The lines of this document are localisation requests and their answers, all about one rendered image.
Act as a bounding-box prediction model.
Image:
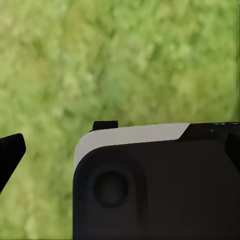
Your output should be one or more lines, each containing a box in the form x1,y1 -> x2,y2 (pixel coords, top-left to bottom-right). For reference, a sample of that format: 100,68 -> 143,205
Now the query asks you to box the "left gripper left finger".
0,133 -> 26,193

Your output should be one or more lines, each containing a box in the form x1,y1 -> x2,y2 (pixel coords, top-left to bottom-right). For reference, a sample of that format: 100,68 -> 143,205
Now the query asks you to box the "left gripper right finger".
224,133 -> 240,173

